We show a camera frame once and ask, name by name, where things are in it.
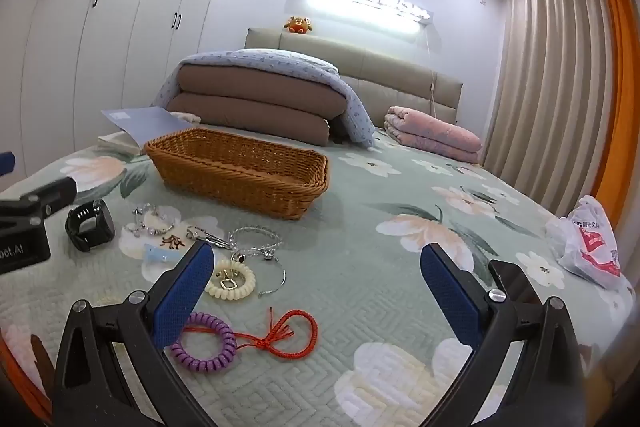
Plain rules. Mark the white wardrobe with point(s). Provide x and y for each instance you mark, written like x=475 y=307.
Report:
x=100 y=32

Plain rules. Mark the silver metal key clasp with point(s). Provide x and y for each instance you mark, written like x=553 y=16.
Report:
x=210 y=238

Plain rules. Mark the brown wicker basket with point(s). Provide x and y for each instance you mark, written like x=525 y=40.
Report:
x=240 y=187

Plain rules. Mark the orange plush toy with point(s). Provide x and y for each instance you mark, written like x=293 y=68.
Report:
x=298 y=25

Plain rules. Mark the green floral bedspread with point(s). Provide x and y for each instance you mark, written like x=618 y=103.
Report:
x=360 y=257

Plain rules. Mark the light blue folder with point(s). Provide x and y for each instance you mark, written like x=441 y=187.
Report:
x=140 y=122

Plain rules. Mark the thin silver bangle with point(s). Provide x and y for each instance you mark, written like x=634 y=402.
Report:
x=282 y=279

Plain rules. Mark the small gold earring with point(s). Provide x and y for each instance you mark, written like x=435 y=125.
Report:
x=229 y=281

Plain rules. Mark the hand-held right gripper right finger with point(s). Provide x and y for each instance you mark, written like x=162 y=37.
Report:
x=447 y=294

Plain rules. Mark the white folded cloth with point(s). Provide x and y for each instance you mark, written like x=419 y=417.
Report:
x=120 y=142

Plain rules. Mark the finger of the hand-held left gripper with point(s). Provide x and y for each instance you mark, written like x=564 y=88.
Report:
x=6 y=164
x=50 y=197

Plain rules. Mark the folded pink blanket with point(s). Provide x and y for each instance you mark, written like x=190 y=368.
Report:
x=430 y=132

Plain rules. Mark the black wrist watch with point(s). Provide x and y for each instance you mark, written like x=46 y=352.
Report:
x=102 y=219

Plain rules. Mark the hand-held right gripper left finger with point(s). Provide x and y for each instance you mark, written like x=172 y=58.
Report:
x=185 y=294

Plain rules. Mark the folded brown quilt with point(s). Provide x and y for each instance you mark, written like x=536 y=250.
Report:
x=250 y=117

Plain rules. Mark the blue floral blanket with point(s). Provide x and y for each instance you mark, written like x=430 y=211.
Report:
x=280 y=57

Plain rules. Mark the beige pleated curtain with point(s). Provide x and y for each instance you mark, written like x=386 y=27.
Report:
x=545 y=82

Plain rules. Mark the beige padded headboard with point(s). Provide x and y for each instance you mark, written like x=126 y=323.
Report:
x=390 y=72

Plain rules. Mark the light blue hair clip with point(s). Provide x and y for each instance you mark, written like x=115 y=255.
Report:
x=160 y=255

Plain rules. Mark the orange tassel earrings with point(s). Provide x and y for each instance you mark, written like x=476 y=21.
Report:
x=172 y=241

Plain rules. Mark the bright wall light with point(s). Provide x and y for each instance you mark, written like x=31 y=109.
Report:
x=370 y=4

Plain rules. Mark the orange curtain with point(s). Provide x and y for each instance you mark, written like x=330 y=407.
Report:
x=622 y=107

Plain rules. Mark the white red plastic bag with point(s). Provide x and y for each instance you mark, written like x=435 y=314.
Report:
x=585 y=247

